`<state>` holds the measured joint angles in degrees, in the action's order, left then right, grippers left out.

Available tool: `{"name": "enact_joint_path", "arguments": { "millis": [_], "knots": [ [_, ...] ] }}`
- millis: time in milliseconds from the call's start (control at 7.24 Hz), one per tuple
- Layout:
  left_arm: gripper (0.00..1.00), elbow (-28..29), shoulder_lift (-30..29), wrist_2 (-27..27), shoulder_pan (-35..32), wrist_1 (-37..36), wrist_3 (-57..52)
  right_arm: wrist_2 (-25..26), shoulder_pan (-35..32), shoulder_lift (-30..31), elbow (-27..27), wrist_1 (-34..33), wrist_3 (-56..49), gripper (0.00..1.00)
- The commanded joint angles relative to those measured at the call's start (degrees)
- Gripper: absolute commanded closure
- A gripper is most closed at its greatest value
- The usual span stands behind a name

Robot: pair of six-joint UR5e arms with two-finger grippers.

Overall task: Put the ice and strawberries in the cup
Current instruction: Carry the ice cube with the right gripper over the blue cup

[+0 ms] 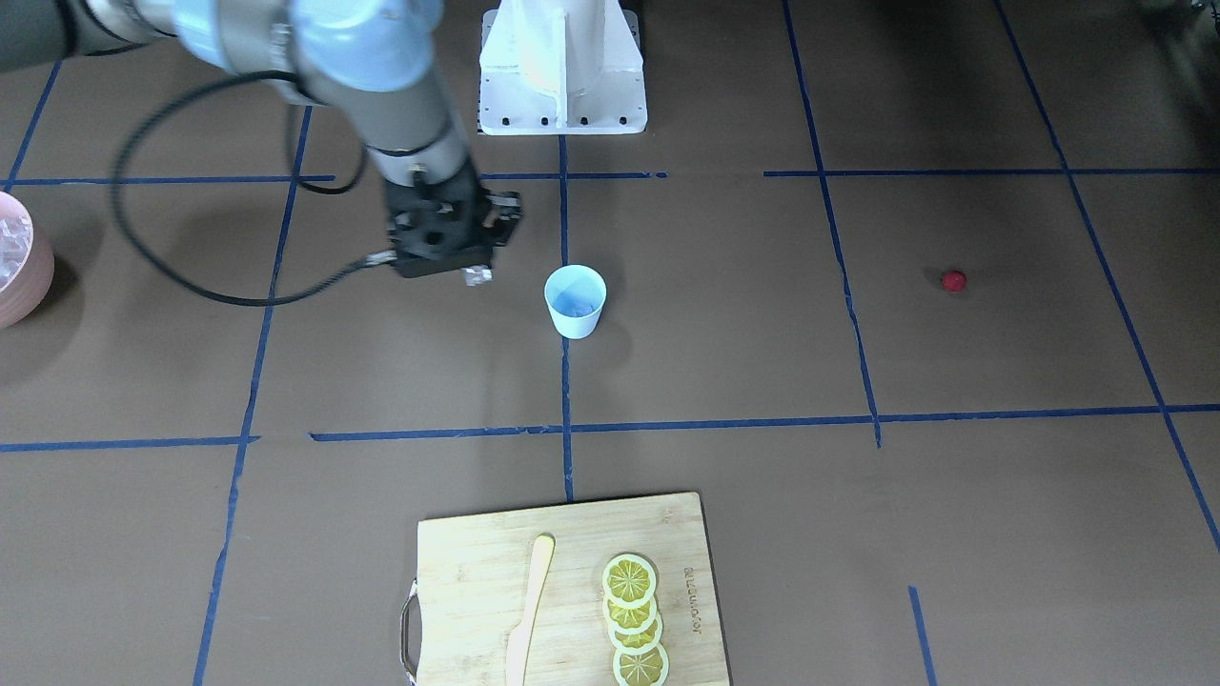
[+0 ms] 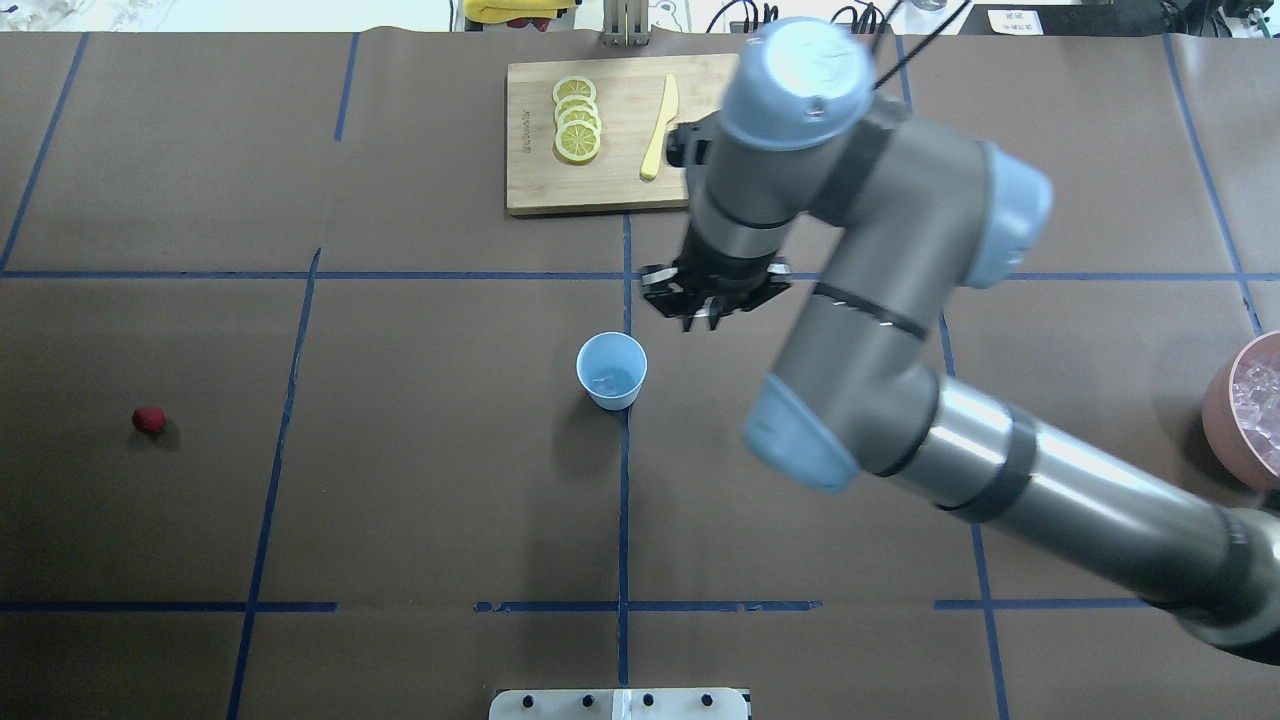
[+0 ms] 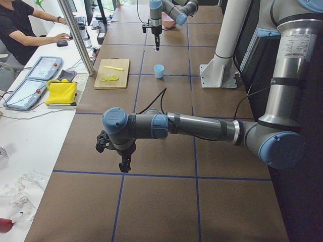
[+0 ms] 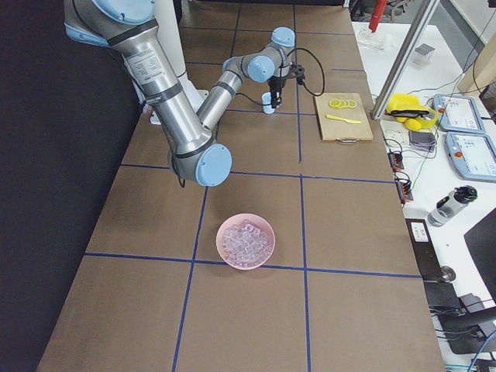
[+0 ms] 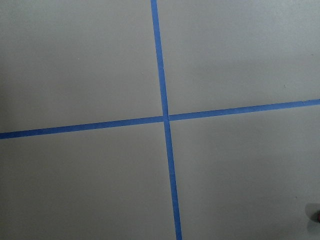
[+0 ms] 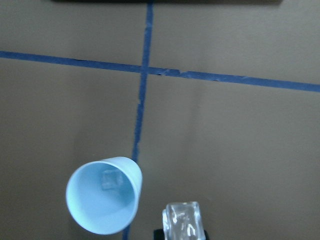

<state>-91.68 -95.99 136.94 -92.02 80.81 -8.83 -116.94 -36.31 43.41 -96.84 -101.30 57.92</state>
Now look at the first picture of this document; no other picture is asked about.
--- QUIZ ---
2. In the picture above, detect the wooden cutting board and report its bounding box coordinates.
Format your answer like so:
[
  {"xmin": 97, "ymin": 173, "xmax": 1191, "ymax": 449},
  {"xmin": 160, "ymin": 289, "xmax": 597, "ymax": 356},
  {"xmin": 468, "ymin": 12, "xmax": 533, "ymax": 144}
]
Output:
[{"xmin": 400, "ymin": 492, "xmax": 731, "ymax": 685}]

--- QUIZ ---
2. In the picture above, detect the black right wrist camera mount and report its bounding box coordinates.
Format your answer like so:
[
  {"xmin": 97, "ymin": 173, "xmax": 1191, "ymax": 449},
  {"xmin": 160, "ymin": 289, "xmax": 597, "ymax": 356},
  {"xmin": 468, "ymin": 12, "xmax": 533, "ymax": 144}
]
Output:
[{"xmin": 386, "ymin": 187, "xmax": 523, "ymax": 278}]

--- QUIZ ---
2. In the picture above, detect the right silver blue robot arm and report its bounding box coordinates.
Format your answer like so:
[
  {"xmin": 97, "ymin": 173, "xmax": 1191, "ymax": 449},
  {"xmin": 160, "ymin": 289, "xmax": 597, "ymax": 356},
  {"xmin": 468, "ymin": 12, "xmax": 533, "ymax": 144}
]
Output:
[{"xmin": 1, "ymin": 1, "xmax": 490, "ymax": 260}]

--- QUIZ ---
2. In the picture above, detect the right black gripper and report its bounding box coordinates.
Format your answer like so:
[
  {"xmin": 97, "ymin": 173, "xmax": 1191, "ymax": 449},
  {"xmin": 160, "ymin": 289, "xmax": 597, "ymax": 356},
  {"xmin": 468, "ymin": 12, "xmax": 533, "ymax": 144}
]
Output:
[{"xmin": 383, "ymin": 159, "xmax": 487, "ymax": 259}]

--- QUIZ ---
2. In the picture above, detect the lemon slice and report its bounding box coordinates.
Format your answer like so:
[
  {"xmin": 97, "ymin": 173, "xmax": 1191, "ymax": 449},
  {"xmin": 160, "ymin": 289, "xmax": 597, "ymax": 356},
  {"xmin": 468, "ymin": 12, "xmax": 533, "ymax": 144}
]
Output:
[
  {"xmin": 604, "ymin": 596, "xmax": 659, "ymax": 636},
  {"xmin": 600, "ymin": 553, "xmax": 659, "ymax": 609},
  {"xmin": 612, "ymin": 644, "xmax": 670, "ymax": 686},
  {"xmin": 608, "ymin": 615, "xmax": 665, "ymax": 655}
]

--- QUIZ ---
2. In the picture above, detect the clear ice cubes pile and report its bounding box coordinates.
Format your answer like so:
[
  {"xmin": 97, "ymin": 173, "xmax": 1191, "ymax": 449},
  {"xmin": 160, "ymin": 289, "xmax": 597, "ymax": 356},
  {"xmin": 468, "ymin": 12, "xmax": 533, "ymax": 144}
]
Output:
[{"xmin": 0, "ymin": 212, "xmax": 33, "ymax": 291}]

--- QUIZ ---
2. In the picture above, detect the yellow plastic knife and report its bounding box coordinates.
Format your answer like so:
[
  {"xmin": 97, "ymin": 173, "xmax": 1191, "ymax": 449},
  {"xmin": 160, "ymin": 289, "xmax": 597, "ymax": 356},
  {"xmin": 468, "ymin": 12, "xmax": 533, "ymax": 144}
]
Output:
[{"xmin": 504, "ymin": 533, "xmax": 555, "ymax": 685}]

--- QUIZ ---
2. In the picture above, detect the light blue cup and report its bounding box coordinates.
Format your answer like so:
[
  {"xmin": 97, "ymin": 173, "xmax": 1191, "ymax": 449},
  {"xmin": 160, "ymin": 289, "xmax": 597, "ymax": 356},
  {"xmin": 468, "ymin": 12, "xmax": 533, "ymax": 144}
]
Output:
[{"xmin": 543, "ymin": 264, "xmax": 608, "ymax": 339}]

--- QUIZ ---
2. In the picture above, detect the white camera stand pillar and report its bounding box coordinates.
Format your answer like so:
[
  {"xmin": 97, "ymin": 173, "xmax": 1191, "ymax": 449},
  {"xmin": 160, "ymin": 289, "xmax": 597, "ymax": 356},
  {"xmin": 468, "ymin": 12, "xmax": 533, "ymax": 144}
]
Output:
[{"xmin": 476, "ymin": 1, "xmax": 649, "ymax": 135}]

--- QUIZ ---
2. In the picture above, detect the black camera cable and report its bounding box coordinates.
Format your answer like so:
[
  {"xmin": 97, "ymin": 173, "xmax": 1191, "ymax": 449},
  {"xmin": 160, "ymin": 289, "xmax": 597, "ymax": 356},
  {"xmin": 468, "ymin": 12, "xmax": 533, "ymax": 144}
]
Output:
[{"xmin": 111, "ymin": 71, "xmax": 401, "ymax": 308}]

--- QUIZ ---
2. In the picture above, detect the pink bowl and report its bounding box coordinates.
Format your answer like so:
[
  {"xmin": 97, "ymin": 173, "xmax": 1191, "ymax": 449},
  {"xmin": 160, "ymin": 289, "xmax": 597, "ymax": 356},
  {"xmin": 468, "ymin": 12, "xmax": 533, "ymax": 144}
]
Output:
[{"xmin": 1, "ymin": 192, "xmax": 55, "ymax": 330}]

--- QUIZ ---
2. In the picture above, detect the red strawberry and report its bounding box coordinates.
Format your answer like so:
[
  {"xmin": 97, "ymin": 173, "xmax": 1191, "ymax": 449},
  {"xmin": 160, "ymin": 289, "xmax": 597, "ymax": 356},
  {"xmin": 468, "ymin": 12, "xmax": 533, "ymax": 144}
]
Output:
[{"xmin": 939, "ymin": 270, "xmax": 967, "ymax": 293}]

